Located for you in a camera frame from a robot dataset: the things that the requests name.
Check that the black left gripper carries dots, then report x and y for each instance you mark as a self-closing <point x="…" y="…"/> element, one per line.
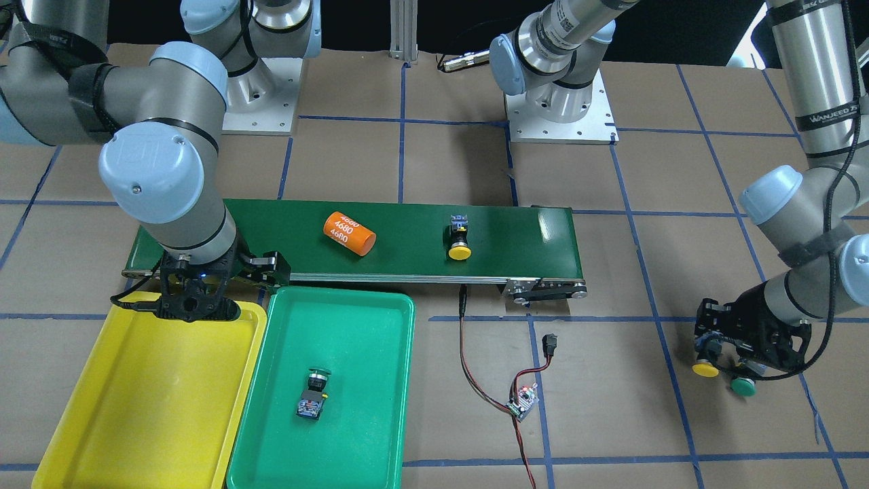
<point x="752" y="314"/>

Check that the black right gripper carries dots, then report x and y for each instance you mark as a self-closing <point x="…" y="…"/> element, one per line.
<point x="270" y="265"/>

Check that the yellow push button switch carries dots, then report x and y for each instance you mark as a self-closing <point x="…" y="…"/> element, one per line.
<point x="704" y="367"/>

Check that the orange cylinder marked 4680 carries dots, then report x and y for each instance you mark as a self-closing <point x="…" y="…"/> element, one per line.
<point x="349" y="233"/>

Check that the green push button switch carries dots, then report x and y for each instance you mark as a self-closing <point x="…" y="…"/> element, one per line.
<point x="313" y="397"/>

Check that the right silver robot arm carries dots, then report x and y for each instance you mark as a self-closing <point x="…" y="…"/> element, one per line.
<point x="159" y="127"/>

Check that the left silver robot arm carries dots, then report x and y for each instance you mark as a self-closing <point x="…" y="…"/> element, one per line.
<point x="801" y="213"/>

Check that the green plastic tray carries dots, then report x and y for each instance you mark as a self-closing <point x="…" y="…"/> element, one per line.
<point x="365" y="338"/>

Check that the yellow plastic tray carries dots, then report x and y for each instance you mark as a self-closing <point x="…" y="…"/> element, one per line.
<point x="158" y="403"/>

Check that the small controller circuit board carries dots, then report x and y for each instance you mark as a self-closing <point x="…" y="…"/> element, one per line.
<point x="522" y="403"/>

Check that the green conveyor belt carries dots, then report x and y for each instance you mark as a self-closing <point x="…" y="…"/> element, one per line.
<point x="530" y="251"/>

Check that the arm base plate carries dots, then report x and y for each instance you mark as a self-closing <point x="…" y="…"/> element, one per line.
<point x="557" y="114"/>
<point x="263" y="101"/>

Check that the black cable connector plug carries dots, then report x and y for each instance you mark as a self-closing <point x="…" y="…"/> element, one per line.
<point x="549" y="344"/>

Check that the aluminium frame post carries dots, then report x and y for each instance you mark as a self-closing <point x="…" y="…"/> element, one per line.
<point x="403" y="18"/>

